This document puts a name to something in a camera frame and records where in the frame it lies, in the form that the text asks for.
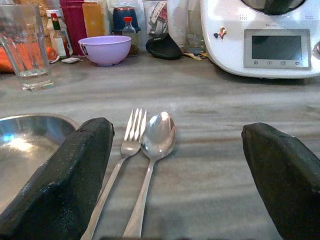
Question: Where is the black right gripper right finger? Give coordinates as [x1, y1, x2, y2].
[241, 121, 320, 240]

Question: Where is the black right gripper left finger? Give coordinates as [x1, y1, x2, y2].
[0, 117, 116, 240]

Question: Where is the round steel plate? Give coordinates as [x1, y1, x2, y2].
[0, 113, 80, 216]

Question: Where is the steel fork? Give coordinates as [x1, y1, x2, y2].
[79, 107, 148, 240]

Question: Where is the steel spoon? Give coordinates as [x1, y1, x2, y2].
[122, 111, 177, 238]

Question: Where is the small white card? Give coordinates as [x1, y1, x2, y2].
[61, 56, 81, 64]

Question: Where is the purple plastic bowl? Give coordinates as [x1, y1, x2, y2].
[77, 35, 133, 67]

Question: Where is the clear glass tumbler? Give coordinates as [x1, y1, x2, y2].
[0, 4, 55, 91]

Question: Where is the hot sauce bottle red cap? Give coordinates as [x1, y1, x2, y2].
[51, 12, 68, 60]

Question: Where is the white kitchen appliance with screen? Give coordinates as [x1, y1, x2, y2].
[199, 0, 320, 80]

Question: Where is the yellow packet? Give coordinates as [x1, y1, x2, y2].
[183, 51, 208, 61]

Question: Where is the magenta plastic container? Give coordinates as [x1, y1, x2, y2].
[59, 0, 88, 56]

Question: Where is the orange plastic container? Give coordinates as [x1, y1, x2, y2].
[81, 2, 105, 38]

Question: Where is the small clear bottle red cap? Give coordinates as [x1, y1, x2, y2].
[122, 16, 139, 56]

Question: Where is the black oval object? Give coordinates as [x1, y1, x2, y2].
[145, 33, 184, 60]

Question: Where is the clear glass jar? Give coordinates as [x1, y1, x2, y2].
[186, 0, 207, 53]

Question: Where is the dark blue jar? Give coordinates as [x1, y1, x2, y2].
[111, 7, 141, 35]

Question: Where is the clear plastic container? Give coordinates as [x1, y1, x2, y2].
[142, 0, 169, 38]

